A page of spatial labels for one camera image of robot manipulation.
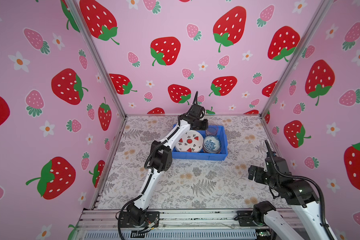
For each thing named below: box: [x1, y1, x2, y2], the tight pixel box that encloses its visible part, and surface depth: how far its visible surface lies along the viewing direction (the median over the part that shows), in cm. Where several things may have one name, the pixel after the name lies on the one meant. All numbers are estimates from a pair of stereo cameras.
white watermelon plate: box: [174, 130, 204, 153], surface depth 103 cm
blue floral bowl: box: [203, 135, 221, 154], surface depth 95 cm
